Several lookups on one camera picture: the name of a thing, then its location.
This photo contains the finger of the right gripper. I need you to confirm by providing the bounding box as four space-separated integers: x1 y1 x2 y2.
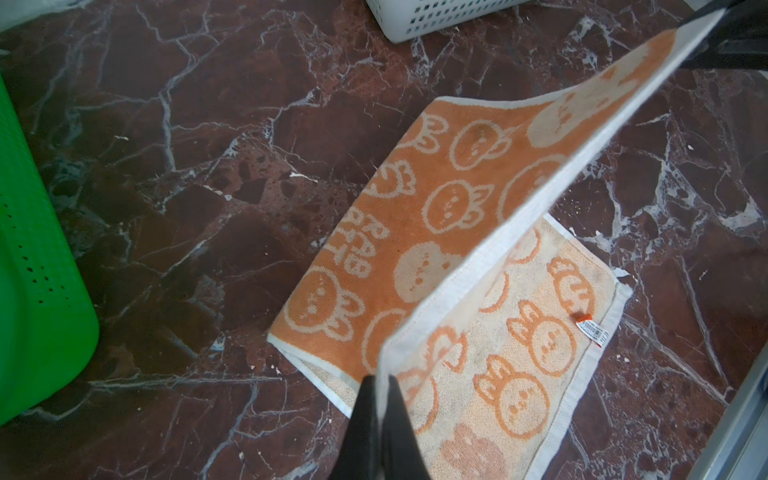
680 0 767 71

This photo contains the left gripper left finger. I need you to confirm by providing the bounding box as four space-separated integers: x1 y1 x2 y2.
329 375 380 480

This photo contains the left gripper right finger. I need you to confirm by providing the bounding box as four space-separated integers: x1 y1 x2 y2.
381 376 431 480

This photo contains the peach patterned towel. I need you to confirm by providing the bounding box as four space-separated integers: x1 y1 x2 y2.
268 10 725 479

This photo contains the white plastic basket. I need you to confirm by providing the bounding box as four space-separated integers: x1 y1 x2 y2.
366 0 528 44

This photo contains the green plastic basket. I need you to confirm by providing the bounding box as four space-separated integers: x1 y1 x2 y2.
1 90 99 423

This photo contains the aluminium front rail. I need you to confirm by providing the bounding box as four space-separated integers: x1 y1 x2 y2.
688 346 768 479

